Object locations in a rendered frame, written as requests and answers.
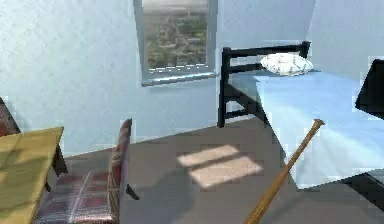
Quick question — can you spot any yellow wooden table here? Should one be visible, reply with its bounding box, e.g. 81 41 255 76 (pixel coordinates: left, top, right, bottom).
0 126 69 224

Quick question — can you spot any black laptop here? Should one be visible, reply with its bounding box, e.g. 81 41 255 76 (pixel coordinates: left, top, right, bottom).
354 58 384 120

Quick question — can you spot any red plaid chair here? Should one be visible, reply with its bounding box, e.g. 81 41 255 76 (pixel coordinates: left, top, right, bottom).
32 118 140 224

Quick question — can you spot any black bed with blue sheet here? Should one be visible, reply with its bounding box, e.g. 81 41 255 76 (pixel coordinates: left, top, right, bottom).
217 40 384 212

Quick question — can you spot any white patterned pillow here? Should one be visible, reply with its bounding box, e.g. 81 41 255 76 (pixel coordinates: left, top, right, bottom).
259 52 315 77

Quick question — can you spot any grey framed window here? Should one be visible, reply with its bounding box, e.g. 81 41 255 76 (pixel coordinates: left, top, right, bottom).
132 0 219 88

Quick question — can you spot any dark red chair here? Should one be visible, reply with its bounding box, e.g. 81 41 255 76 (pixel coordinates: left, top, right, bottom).
0 96 22 138

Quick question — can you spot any wooden baseball bat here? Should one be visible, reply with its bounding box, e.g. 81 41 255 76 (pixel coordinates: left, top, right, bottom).
244 118 326 224

